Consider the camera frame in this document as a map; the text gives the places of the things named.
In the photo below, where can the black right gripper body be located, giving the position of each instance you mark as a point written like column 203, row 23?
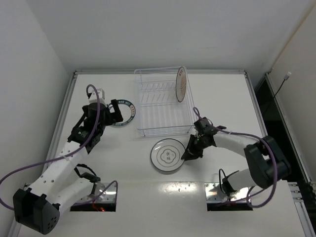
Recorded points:
column 197, row 146

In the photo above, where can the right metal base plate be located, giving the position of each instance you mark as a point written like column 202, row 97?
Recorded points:
column 214, row 195

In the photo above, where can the clear wire dish rack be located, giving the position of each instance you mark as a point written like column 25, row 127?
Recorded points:
column 157, row 109

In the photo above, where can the black cable white connector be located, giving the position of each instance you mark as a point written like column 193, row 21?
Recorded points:
column 286, row 77

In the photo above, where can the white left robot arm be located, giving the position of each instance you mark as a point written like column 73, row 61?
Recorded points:
column 40, row 206

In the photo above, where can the metal base plate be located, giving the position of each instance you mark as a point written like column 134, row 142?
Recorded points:
column 106, row 192
column 214, row 195

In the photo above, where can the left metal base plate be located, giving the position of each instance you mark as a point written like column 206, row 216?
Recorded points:
column 106, row 192

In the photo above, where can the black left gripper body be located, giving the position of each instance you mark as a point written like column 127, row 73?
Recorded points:
column 111, row 114

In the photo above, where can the white plate black rim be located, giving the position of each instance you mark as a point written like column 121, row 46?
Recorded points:
column 165, row 155

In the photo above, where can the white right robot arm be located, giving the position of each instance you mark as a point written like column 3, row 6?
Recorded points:
column 266, row 162

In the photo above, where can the orange sunburst plate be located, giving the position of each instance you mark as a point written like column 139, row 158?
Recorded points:
column 181, row 84

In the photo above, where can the white plate green rim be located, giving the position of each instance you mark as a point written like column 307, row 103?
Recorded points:
column 128, row 112

